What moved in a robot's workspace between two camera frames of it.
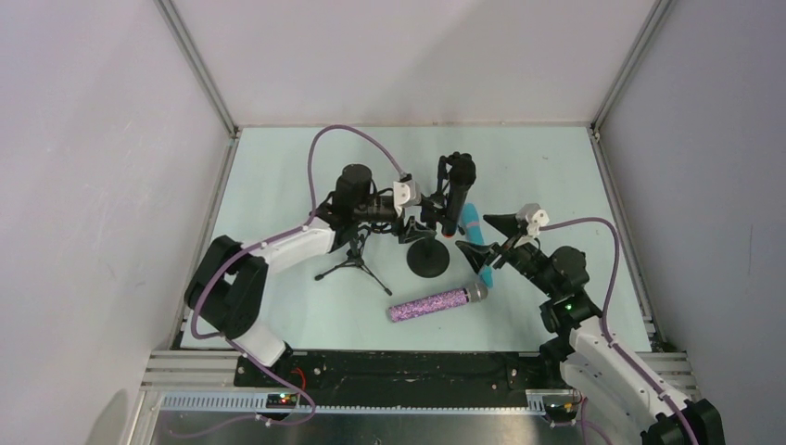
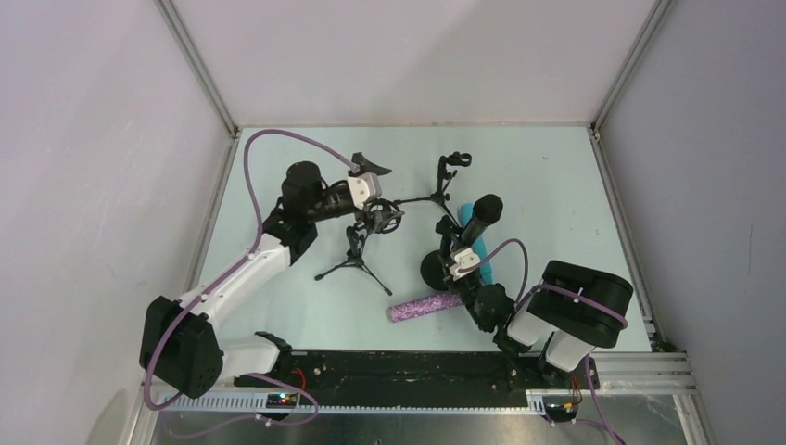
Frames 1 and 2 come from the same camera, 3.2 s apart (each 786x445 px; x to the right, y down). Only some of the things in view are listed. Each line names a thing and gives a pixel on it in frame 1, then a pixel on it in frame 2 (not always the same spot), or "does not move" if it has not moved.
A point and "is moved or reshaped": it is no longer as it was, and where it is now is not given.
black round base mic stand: [428, 258] is moved or reshaped
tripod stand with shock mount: [357, 236] does not move
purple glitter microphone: [475, 293] does not move
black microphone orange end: [462, 170] → [487, 210]
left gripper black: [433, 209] → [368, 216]
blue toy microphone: [474, 235] does not move
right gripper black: [500, 244] → [454, 244]
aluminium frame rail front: [204, 381] does not move
